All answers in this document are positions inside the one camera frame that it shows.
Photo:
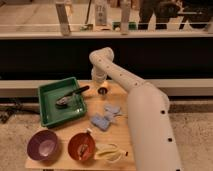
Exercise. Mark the red bowl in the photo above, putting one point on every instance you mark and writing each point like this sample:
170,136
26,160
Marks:
81,147

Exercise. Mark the black handled spatula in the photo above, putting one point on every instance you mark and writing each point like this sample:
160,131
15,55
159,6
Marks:
64,100

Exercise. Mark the orange apple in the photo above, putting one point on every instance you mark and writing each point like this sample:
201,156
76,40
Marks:
104,86

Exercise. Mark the wooden board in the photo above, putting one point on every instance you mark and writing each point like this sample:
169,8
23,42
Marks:
118,133

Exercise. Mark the banana peel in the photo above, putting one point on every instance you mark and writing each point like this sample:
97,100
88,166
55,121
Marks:
111,153

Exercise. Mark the blue sponge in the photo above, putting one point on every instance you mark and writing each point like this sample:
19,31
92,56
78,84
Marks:
100,122

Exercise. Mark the green plastic tray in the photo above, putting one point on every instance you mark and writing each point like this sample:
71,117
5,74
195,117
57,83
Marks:
50,115

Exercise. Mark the small black round object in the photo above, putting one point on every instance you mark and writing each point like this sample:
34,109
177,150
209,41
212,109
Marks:
102,90

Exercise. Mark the purple bowl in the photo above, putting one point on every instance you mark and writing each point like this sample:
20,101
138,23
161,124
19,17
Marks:
42,145

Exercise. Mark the light blue cloth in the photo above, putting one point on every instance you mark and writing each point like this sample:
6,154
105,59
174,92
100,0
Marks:
111,112

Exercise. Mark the translucent suction gripper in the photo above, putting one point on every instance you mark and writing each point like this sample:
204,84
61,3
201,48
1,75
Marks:
99,80

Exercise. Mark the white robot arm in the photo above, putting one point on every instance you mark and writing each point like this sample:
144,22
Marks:
152,137

